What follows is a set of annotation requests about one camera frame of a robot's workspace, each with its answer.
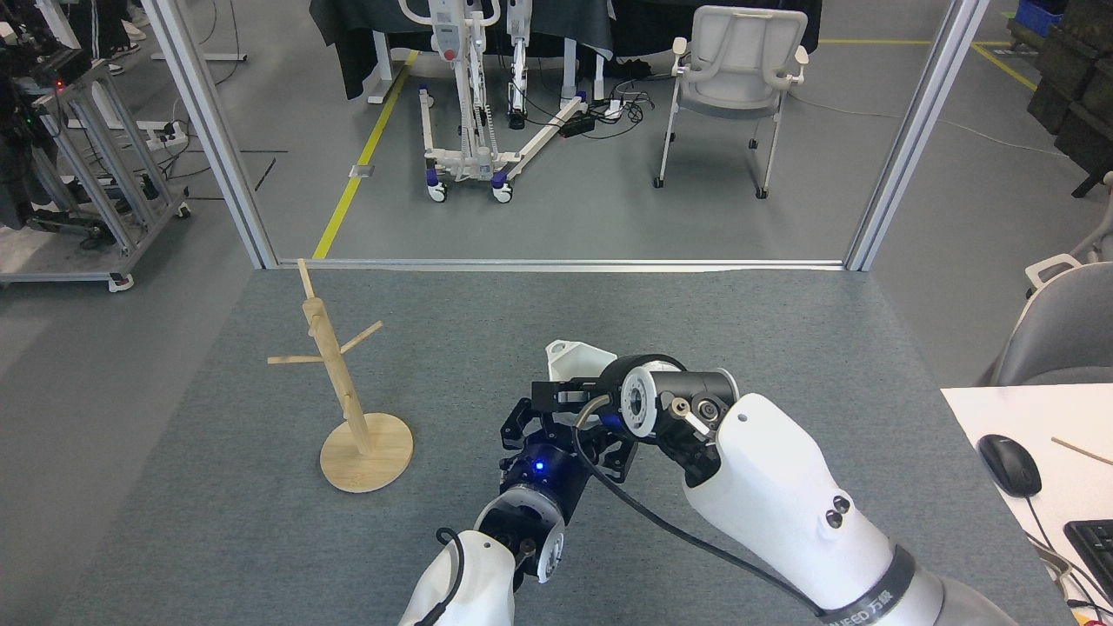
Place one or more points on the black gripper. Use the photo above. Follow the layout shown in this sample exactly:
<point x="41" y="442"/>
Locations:
<point x="611" y="417"/>
<point x="548" y="474"/>

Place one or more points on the white hexagonal cup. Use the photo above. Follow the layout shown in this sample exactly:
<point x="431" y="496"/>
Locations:
<point x="591" y="356"/>

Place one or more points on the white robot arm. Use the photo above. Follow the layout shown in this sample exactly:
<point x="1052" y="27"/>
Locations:
<point x="783" y="487"/>
<point x="465" y="574"/>

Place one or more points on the wooden cup rack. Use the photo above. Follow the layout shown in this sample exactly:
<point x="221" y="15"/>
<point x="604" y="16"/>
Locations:
<point x="369" y="452"/>

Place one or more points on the white wheeled stand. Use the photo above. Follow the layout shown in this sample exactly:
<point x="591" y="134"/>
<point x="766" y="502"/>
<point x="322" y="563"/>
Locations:
<point x="474" y="161"/>

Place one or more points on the black power strip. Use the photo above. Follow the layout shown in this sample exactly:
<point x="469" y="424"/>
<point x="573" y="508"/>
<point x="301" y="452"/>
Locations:
<point x="577" y="126"/>

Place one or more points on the metal floor plate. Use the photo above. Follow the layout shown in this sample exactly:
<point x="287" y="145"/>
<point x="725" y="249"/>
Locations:
<point x="362" y="171"/>

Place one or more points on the white power strip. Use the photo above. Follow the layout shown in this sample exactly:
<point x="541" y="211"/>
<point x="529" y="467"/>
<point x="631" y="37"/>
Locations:
<point x="174" y="132"/>
<point x="610" y="109"/>

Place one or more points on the slim white stand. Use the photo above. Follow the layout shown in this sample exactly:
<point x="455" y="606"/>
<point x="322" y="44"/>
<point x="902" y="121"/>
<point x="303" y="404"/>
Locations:
<point x="518" y="78"/>

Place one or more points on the white table leg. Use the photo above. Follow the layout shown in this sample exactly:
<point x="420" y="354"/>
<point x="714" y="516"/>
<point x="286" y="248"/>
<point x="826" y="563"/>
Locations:
<point x="570" y="69"/>
<point x="383" y="69"/>

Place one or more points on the white chair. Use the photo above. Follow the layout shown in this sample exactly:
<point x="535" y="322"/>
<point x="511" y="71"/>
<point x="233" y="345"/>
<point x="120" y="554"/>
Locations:
<point x="730" y="83"/>

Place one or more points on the black table cloth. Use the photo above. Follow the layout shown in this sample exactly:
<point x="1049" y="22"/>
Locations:
<point x="356" y="43"/>

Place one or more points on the black computer mouse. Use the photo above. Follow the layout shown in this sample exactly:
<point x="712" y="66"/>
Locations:
<point x="1009" y="465"/>

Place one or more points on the white desk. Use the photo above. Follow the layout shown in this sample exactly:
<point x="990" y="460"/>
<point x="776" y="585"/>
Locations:
<point x="1069" y="417"/>

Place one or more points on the grey office chair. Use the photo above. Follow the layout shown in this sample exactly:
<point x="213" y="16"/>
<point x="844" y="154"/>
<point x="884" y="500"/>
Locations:
<point x="1069" y="330"/>

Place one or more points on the thin wooden stick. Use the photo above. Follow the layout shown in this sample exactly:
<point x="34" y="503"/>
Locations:
<point x="1083" y="450"/>

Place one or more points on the black keyboard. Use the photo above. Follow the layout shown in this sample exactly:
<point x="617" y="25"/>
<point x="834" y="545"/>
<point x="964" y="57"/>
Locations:
<point x="1096" y="552"/>

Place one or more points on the person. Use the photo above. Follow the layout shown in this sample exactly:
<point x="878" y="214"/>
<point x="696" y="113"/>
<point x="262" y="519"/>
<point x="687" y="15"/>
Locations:
<point x="109" y="26"/>

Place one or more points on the dark stacked crates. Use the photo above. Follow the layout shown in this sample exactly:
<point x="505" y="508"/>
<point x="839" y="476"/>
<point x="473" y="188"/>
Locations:
<point x="1074" y="87"/>

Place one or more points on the blue plastic bin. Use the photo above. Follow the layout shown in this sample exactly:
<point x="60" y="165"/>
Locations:
<point x="1036" y="17"/>

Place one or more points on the silver frame rail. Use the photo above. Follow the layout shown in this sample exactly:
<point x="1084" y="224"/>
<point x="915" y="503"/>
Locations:
<point x="556" y="263"/>

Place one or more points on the silver frame post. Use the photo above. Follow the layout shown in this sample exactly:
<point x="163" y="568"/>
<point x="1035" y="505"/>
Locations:
<point x="213" y="130"/>
<point x="913" y="139"/>

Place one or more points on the aluminium frame cart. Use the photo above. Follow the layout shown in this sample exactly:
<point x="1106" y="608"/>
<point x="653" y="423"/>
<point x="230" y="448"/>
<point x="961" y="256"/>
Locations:
<point x="87" y="174"/>

